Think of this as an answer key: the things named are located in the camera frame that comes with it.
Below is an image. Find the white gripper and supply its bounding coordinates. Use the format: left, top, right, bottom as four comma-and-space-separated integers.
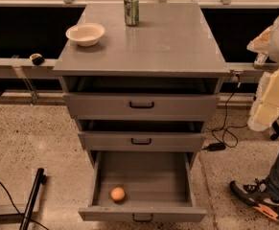
246, 26, 279, 131

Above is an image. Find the orange fruit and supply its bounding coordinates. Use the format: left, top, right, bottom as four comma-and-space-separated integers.
110, 187, 126, 202

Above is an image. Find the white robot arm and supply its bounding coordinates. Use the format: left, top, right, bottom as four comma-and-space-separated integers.
246, 16, 279, 131

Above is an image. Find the grey drawer cabinet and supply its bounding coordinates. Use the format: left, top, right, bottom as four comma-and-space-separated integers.
52, 2, 232, 165

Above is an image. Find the grey bottom drawer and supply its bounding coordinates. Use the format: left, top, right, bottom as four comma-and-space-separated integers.
79, 151, 207, 222

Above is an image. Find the grey drawer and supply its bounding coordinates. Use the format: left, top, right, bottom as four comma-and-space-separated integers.
79, 151, 207, 222
63, 93, 220, 121
79, 131, 205, 152

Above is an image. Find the grey top drawer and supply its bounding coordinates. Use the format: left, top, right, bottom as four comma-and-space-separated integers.
63, 93, 220, 121

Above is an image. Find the grey middle drawer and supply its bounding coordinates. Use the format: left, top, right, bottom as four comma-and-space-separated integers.
79, 131, 205, 152

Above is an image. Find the clear bottle green label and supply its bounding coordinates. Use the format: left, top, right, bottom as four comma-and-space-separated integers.
253, 53, 268, 69

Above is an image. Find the black power adapter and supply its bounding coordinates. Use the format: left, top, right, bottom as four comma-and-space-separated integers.
206, 142, 226, 151

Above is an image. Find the grey orange sneaker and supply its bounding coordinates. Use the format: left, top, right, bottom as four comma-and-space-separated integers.
229, 179, 279, 221

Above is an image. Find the green soda can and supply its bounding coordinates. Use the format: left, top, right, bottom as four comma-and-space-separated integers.
124, 0, 139, 26

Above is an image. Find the white bowl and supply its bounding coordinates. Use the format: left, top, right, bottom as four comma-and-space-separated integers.
65, 23, 105, 47

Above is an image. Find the small black yellow object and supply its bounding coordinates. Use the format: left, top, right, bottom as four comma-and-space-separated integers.
30, 54, 45, 65

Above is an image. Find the black metal stand leg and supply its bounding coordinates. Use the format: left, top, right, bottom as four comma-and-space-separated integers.
19, 168, 45, 230

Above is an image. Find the black cable on floor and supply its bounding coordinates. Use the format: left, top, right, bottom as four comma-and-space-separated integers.
201, 81, 249, 151

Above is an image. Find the black cable left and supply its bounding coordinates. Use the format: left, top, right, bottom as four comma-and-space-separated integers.
0, 168, 50, 230

